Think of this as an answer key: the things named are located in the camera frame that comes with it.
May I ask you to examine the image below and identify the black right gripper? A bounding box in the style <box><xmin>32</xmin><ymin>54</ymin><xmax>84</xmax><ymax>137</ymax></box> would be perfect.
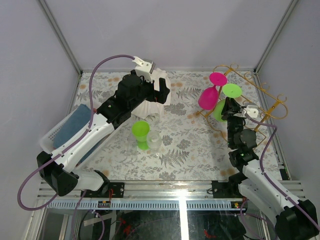
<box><xmin>221</xmin><ymin>97</ymin><xmax>246</xmax><ymax>148</ymax></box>

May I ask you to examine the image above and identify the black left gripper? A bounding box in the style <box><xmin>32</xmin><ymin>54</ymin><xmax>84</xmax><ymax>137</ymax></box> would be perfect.
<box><xmin>129</xmin><ymin>74</ymin><xmax>169</xmax><ymax>111</ymax></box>

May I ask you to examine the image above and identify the gold wire wine glass rack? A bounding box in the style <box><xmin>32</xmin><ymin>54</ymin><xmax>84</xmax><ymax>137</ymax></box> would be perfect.
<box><xmin>197</xmin><ymin>62</ymin><xmax>289</xmax><ymax>151</ymax></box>

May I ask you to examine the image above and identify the green plastic wine glass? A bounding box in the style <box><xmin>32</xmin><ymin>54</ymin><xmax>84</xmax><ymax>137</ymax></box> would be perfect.
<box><xmin>131</xmin><ymin>121</ymin><xmax>150</xmax><ymax>150</ymax></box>
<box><xmin>213</xmin><ymin>83</ymin><xmax>242</xmax><ymax>122</ymax></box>

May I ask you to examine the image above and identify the magenta plastic wine glass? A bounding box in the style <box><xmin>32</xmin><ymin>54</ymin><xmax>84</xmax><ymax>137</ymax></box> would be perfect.
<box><xmin>198</xmin><ymin>72</ymin><xmax>228</xmax><ymax>110</ymax></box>

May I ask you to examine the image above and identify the clear wine glass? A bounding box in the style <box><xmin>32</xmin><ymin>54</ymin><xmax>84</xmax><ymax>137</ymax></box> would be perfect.
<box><xmin>146</xmin><ymin>130</ymin><xmax>162</xmax><ymax>157</ymax></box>

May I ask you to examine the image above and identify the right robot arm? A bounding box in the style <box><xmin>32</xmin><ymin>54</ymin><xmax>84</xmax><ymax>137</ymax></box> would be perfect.
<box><xmin>221</xmin><ymin>97</ymin><xmax>320</xmax><ymax>240</ymax></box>

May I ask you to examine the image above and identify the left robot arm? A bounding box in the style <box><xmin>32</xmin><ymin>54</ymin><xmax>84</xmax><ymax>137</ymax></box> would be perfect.
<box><xmin>36</xmin><ymin>68</ymin><xmax>171</xmax><ymax>198</ymax></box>

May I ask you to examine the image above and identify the white pleated cloth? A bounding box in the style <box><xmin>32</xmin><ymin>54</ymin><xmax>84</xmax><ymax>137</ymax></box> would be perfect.
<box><xmin>131</xmin><ymin>67</ymin><xmax>172</xmax><ymax>119</ymax></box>

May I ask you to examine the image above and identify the blue folded towel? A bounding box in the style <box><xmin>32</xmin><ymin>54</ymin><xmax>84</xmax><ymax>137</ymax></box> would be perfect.
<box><xmin>53</xmin><ymin>104</ymin><xmax>103</xmax><ymax>166</ymax></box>

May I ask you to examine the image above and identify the white plastic basket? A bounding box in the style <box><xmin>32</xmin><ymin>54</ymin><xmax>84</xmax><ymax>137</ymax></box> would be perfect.
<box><xmin>40</xmin><ymin>101</ymin><xmax>119</xmax><ymax>169</ymax></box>

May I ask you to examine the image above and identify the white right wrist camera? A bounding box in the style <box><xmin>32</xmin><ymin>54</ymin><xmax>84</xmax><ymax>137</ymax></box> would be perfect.
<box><xmin>241</xmin><ymin>104</ymin><xmax>260</xmax><ymax>119</ymax></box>

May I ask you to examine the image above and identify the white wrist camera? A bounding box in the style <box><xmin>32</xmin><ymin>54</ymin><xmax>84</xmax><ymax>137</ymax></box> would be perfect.
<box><xmin>132</xmin><ymin>56</ymin><xmax>155</xmax><ymax>83</ymax></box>
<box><xmin>241</xmin><ymin>104</ymin><xmax>260</xmax><ymax>119</ymax></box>

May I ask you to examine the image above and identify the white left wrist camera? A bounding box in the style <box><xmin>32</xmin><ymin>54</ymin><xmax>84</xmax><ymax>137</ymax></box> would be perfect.
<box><xmin>132</xmin><ymin>56</ymin><xmax>155</xmax><ymax>83</ymax></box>

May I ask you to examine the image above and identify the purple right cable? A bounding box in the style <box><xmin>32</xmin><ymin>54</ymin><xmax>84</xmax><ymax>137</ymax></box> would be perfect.
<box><xmin>238</xmin><ymin>117</ymin><xmax>320</xmax><ymax>231</ymax></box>

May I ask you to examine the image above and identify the purple cable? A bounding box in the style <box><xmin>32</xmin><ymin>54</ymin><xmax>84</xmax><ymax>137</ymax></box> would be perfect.
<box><xmin>17</xmin><ymin>53</ymin><xmax>136</xmax><ymax>212</ymax></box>
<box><xmin>238</xmin><ymin>117</ymin><xmax>320</xmax><ymax>231</ymax></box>

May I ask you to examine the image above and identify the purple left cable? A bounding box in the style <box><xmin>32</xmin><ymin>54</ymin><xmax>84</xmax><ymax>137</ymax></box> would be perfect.
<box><xmin>17</xmin><ymin>53</ymin><xmax>136</xmax><ymax>212</ymax></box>

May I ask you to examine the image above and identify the aluminium front rail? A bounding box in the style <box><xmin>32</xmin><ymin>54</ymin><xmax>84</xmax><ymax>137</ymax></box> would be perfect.
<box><xmin>37</xmin><ymin>180</ymin><xmax>307</xmax><ymax>211</ymax></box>

